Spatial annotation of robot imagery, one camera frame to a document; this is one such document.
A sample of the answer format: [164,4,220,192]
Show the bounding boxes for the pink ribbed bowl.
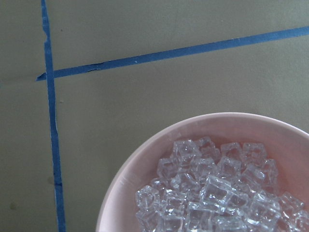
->
[96,113,309,232]

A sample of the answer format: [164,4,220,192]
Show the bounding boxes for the pile of clear ice cubes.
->
[136,137,309,232]

